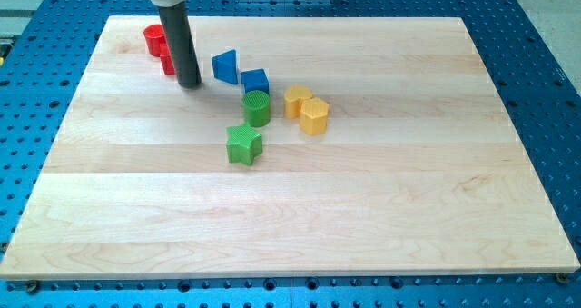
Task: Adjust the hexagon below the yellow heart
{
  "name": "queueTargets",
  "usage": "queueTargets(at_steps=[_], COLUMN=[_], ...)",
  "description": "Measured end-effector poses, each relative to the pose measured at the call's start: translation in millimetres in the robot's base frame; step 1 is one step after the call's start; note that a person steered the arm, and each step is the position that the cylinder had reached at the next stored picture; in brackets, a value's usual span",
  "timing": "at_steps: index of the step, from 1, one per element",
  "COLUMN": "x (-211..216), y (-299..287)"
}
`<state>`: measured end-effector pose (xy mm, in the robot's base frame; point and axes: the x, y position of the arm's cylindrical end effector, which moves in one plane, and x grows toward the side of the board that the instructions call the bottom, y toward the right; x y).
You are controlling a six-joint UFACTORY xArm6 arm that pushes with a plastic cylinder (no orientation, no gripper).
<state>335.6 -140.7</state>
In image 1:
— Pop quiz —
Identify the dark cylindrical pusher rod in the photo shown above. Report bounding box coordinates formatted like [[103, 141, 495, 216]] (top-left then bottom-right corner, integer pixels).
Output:
[[151, 0, 202, 89]]

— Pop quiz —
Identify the green star block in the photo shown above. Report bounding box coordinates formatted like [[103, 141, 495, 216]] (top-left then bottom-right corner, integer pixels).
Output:
[[226, 124, 263, 165]]

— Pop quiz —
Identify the green cylinder block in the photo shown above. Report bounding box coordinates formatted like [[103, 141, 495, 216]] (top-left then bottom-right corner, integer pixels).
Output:
[[242, 90, 271, 127]]

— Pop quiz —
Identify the red cylinder block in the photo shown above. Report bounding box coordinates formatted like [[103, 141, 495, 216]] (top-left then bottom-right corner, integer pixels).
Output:
[[143, 24, 165, 57]]

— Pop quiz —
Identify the light wooden board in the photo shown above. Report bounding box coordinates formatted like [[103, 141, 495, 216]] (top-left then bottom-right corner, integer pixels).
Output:
[[1, 15, 579, 280]]

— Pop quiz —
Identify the yellow heart block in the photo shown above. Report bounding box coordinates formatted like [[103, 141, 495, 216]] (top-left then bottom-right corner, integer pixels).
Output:
[[284, 84, 313, 119]]

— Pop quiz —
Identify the blue triangle block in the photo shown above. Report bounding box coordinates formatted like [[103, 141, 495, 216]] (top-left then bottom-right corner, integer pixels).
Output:
[[212, 49, 239, 84]]

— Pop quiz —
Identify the red block behind rod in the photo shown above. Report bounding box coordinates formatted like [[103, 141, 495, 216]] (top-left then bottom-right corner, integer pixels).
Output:
[[160, 43, 175, 75]]

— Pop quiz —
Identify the blue cube block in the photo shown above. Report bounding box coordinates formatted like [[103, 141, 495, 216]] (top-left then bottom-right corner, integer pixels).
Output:
[[241, 69, 270, 94]]

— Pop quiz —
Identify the yellow hexagon block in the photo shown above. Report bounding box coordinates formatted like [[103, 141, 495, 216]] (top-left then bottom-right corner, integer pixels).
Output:
[[300, 98, 330, 135]]

